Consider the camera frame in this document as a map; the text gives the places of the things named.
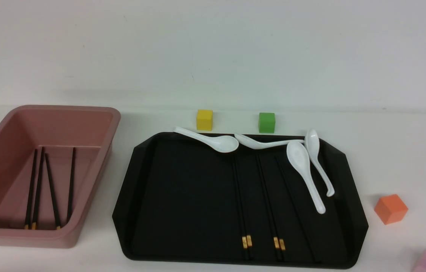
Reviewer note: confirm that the black chopstick on tray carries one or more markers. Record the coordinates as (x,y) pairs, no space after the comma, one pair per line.
(293,202)

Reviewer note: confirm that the white spoon far right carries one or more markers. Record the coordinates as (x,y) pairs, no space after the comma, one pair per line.
(312,144)

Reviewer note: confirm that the green cube block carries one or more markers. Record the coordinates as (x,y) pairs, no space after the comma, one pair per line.
(266,123)

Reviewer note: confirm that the white spoon far left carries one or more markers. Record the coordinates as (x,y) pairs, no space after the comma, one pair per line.
(222,144)

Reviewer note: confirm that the white spoon top middle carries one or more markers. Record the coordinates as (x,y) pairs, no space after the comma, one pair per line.
(257,145)

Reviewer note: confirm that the yellow cube block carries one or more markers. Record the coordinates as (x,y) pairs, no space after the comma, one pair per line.
(204,120)

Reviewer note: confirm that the orange cube block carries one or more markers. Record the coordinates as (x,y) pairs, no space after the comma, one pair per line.
(390,209)

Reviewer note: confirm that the black chopstick in bin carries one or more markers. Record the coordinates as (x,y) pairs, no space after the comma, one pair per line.
(53,194)
(71,186)
(38,192)
(29,207)

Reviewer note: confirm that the pink plastic bin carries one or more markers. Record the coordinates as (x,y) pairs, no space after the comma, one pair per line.
(58,128)

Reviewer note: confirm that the black chopstick gold tip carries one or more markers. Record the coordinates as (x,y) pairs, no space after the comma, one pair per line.
(251,254)
(240,209)
(267,204)
(273,215)

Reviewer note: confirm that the black serving tray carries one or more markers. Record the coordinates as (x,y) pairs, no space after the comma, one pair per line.
(178,203)

